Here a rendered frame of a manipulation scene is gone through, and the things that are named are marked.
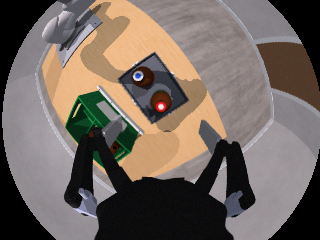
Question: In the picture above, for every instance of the green bottle crate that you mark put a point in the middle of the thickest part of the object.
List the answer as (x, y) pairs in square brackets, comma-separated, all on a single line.
[(103, 112)]

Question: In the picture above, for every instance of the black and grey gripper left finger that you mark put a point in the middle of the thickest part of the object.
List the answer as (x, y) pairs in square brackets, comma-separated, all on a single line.
[(80, 194)]

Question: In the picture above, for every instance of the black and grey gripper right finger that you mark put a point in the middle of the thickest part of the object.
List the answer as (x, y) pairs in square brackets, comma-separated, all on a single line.
[(239, 194)]

